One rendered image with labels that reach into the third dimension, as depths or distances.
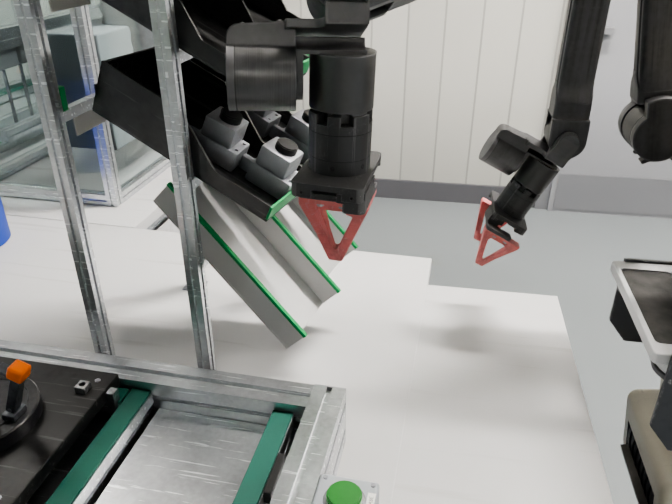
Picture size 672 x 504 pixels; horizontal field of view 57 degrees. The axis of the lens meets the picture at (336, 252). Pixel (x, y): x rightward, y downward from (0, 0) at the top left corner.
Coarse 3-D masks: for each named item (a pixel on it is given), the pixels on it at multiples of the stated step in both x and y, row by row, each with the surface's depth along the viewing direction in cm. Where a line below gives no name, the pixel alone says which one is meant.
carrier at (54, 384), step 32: (0, 384) 81; (32, 384) 81; (64, 384) 84; (96, 384) 84; (0, 416) 75; (32, 416) 76; (64, 416) 78; (0, 448) 73; (32, 448) 73; (64, 448) 75; (0, 480) 69; (32, 480) 70
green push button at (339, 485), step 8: (344, 480) 69; (328, 488) 68; (336, 488) 68; (344, 488) 68; (352, 488) 68; (328, 496) 67; (336, 496) 67; (344, 496) 67; (352, 496) 67; (360, 496) 67
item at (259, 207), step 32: (128, 64) 82; (192, 64) 87; (96, 96) 80; (128, 96) 78; (160, 96) 76; (192, 96) 90; (224, 96) 87; (128, 128) 80; (160, 128) 78; (192, 160) 79; (224, 192) 79; (256, 192) 82; (288, 192) 81
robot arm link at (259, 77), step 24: (336, 0) 48; (360, 0) 48; (240, 24) 50; (264, 24) 50; (288, 24) 50; (312, 24) 50; (336, 24) 49; (360, 24) 49; (240, 48) 50; (264, 48) 50; (288, 48) 50; (240, 72) 49; (264, 72) 50; (288, 72) 50; (240, 96) 50; (264, 96) 51; (288, 96) 51
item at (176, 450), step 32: (128, 416) 81; (160, 416) 86; (192, 416) 86; (288, 416) 81; (96, 448) 77; (128, 448) 81; (160, 448) 81; (192, 448) 81; (224, 448) 81; (256, 448) 77; (288, 448) 81; (64, 480) 72; (96, 480) 74; (128, 480) 76; (160, 480) 76; (192, 480) 76; (224, 480) 76; (256, 480) 72
